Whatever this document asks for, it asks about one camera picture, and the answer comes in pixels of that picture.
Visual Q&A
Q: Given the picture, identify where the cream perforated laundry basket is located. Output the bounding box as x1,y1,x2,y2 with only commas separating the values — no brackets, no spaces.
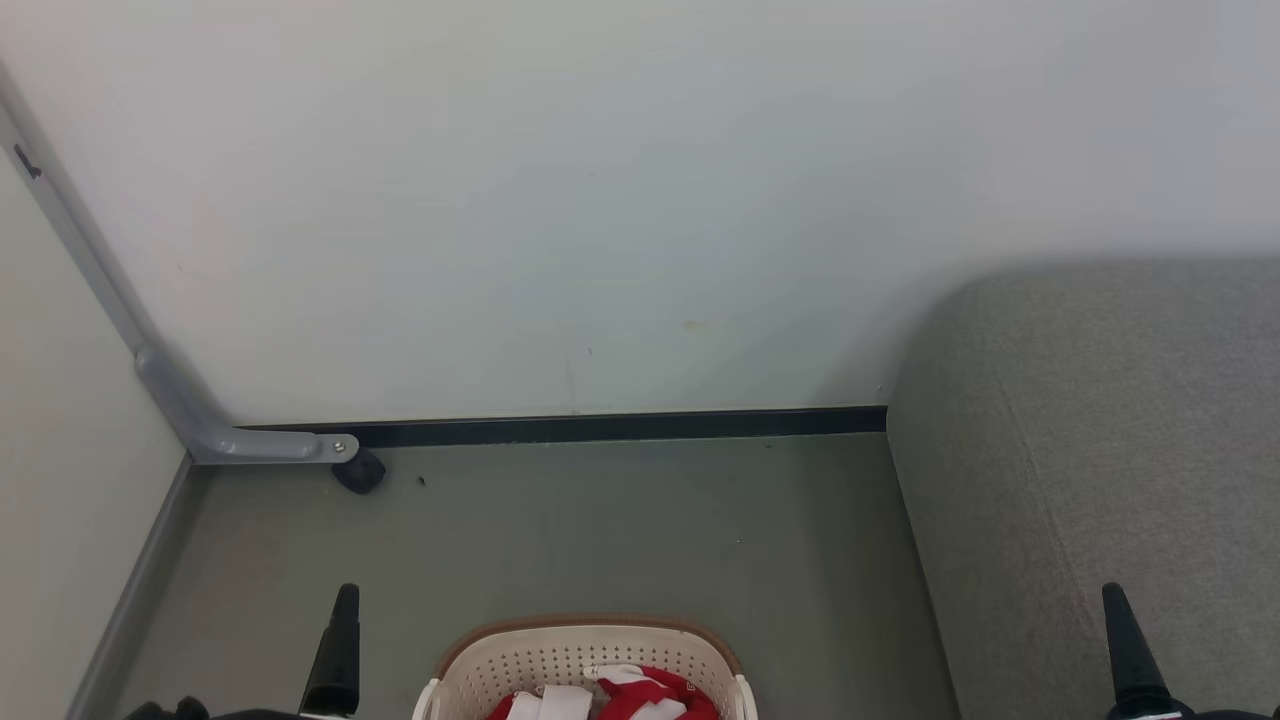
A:
413,614,757,720

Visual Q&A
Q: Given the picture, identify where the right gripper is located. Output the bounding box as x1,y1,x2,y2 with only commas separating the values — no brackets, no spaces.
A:
1101,583,1280,720

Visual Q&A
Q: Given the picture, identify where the grey metal frame leg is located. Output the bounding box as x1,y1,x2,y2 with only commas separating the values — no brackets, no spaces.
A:
0,60,360,467

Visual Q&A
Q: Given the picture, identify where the grey baseboard strip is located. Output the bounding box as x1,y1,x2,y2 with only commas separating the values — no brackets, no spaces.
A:
65,455,197,720

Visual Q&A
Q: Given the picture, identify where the grey fabric sofa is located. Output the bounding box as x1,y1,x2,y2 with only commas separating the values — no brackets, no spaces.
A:
886,258,1280,720

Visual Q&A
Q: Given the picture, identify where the black baseboard strip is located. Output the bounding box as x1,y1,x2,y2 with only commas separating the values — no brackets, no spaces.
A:
236,405,889,450

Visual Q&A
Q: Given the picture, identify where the black caster wheel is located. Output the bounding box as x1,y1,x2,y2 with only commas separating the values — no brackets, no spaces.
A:
332,448,387,496

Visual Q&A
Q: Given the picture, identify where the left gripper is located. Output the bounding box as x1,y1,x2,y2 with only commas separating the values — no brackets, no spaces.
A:
122,583,361,720

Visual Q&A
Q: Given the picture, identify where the red and white garment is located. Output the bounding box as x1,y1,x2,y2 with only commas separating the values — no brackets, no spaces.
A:
487,664,719,720

